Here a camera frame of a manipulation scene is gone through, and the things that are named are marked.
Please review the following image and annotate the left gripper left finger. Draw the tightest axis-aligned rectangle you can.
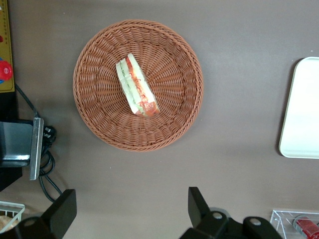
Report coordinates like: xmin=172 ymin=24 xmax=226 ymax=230
xmin=14 ymin=189 xmax=77 ymax=239

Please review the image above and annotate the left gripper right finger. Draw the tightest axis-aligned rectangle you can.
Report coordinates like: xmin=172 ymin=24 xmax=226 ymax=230
xmin=187 ymin=186 xmax=229 ymax=239

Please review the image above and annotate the triangle sandwich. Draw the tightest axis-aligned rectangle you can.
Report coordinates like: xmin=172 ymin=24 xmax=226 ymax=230
xmin=115 ymin=53 xmax=160 ymax=119

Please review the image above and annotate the round brown wicker basket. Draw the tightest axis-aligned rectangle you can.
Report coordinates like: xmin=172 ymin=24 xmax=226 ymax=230
xmin=72 ymin=19 xmax=204 ymax=152

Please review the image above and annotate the beige plastic tray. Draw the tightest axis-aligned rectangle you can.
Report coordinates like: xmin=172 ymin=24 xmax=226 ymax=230
xmin=278 ymin=56 xmax=319 ymax=159

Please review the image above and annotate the clear bag of crackers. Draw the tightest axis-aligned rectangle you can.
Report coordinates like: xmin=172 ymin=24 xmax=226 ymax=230
xmin=0 ymin=215 xmax=19 ymax=230

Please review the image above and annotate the black power plug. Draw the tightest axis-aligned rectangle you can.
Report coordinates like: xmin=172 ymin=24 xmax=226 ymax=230
xmin=42 ymin=125 xmax=57 ymax=145

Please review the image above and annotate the clear acrylic bottle rack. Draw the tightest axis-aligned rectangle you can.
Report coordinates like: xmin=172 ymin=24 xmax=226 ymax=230
xmin=269 ymin=209 xmax=319 ymax=239

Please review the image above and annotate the black fryer machine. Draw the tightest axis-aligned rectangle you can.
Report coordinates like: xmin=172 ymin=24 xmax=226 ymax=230
xmin=0 ymin=92 xmax=23 ymax=192

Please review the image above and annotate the red emergency stop button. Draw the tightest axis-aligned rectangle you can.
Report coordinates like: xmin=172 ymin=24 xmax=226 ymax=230
xmin=0 ymin=57 xmax=13 ymax=82

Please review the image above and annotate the yellow control panel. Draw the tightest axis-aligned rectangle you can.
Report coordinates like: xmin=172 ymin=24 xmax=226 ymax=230
xmin=0 ymin=0 xmax=14 ymax=94

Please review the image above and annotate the white wire rack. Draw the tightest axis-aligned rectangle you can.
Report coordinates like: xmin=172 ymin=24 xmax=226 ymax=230
xmin=0 ymin=201 xmax=26 ymax=230

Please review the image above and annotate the black power cable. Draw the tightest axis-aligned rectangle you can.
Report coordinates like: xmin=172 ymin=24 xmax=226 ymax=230
xmin=14 ymin=83 xmax=63 ymax=203

